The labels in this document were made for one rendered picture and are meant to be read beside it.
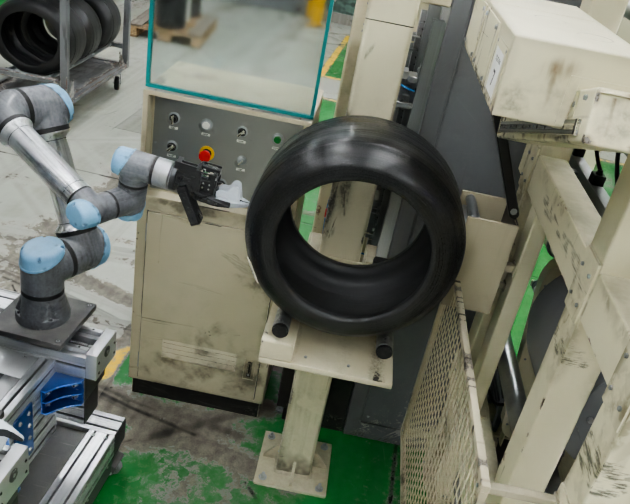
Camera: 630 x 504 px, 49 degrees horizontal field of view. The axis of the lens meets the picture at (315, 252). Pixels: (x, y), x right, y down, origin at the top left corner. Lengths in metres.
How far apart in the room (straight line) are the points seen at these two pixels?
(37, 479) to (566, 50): 1.90
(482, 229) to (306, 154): 0.61
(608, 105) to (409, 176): 0.54
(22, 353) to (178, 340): 0.74
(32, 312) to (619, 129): 1.55
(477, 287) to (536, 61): 0.95
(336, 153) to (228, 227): 0.89
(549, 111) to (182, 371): 1.90
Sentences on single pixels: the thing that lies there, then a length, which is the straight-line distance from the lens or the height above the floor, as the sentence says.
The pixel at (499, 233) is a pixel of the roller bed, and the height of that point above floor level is 1.17.
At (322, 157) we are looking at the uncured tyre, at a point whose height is 1.39.
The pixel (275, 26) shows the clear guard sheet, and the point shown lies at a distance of 2.22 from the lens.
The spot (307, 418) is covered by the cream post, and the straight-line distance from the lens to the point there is 2.51.
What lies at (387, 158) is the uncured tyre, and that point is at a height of 1.42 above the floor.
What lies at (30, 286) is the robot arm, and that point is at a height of 0.85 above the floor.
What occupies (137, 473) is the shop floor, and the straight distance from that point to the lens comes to 2.68.
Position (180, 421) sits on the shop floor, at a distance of 2.86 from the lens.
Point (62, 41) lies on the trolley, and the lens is 5.21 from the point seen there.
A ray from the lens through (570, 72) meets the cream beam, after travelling 1.32.
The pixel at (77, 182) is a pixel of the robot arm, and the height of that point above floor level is 1.19.
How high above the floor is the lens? 1.97
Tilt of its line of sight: 29 degrees down
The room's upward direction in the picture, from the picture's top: 11 degrees clockwise
